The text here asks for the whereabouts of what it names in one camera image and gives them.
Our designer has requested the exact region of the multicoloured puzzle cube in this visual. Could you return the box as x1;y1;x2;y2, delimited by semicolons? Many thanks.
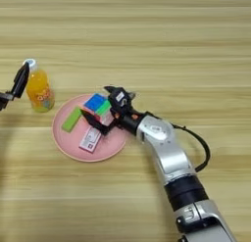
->
82;93;114;126

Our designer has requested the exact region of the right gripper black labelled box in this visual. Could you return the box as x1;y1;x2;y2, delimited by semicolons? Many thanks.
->
107;87;131;117

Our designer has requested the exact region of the pink round plate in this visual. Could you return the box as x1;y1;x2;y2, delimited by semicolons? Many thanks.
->
52;93;128;163

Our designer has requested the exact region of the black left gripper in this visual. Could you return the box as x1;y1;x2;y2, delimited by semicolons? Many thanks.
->
0;61;30;112

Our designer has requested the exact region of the orange juice bottle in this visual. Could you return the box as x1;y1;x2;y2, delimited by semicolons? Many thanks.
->
23;58;56;114

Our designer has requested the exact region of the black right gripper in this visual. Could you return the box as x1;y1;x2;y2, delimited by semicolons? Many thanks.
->
80;85;146;136

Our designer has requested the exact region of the green rectangular block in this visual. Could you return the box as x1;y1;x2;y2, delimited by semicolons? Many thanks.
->
62;107;83;133

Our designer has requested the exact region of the small red white card box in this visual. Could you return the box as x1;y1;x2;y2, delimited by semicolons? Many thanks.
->
78;126;103;154

